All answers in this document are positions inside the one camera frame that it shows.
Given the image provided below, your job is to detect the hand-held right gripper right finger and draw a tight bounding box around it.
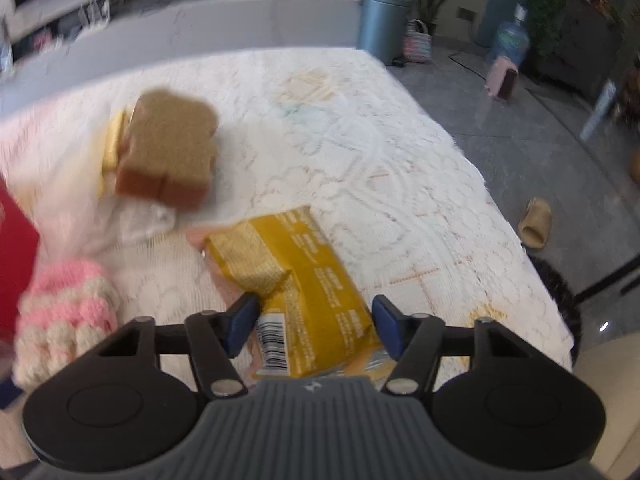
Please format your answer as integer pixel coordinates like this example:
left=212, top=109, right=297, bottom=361
left=372, top=294, right=523, bottom=396

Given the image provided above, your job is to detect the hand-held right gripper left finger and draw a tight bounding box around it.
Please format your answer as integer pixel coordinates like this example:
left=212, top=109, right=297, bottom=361
left=95, top=291, right=261, bottom=401

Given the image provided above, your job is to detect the yellow snack packet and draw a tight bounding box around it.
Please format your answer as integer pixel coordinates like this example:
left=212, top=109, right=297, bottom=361
left=202, top=205, right=383, bottom=378

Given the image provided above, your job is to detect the white plastic bag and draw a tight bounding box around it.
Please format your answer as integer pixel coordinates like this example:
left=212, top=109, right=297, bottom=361
left=117, top=204, right=177, bottom=243

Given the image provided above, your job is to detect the pink and white knitted hat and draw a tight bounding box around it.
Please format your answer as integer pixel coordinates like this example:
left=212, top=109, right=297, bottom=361
left=12, top=257, right=121, bottom=391

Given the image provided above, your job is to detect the brown toast plush toy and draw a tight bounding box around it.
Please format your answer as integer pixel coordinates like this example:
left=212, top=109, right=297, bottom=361
left=115, top=89, right=219, bottom=211

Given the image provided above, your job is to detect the white lace tablecloth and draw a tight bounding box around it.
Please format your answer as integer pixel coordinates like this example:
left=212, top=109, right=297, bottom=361
left=0, top=47, right=576, bottom=466

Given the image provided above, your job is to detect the dark fuzzy stool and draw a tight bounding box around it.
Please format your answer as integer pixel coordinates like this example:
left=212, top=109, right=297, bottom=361
left=527, top=255, right=583, bottom=361

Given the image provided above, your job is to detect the tan slipper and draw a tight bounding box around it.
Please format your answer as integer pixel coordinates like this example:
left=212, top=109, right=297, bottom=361
left=517, top=197, right=553, bottom=250

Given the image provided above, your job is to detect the pale yellow foam slab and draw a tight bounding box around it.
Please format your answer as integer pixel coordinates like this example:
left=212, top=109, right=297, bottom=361
left=97, top=109, right=132, bottom=198

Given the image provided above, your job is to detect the cream chair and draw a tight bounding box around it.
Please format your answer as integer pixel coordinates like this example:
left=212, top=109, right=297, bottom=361
left=575, top=332, right=640, bottom=480

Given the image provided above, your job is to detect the red lidded box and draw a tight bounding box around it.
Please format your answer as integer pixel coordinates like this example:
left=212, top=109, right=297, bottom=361
left=0, top=180, right=41, bottom=341

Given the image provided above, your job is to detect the pink space heater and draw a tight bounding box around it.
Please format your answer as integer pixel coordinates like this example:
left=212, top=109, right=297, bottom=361
left=486, top=57, right=521, bottom=102

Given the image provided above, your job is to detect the pastel woven basket bag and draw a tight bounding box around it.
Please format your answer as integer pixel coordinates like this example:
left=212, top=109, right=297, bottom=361
left=403, top=19, right=433, bottom=63

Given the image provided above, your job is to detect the white marble television cabinet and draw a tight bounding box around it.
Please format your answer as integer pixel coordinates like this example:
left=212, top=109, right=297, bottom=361
left=0, top=0, right=363, bottom=106

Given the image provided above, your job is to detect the grey-blue metal trash can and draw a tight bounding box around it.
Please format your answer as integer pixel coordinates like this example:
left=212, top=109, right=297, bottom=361
left=357, top=0, right=414, bottom=66

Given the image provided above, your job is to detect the blue water jug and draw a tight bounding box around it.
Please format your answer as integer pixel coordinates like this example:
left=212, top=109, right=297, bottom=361
left=491, top=5, right=532, bottom=68

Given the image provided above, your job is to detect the dark side cabinet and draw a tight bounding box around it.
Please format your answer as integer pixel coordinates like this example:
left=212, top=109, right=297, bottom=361
left=537, top=0, right=631, bottom=101

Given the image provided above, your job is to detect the bushy green potted plant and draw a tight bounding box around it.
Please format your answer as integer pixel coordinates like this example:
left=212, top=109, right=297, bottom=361
left=525, top=0, right=586, bottom=61

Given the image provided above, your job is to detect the black floor cable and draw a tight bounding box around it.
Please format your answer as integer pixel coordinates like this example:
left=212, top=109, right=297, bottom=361
left=447, top=52, right=493, bottom=83

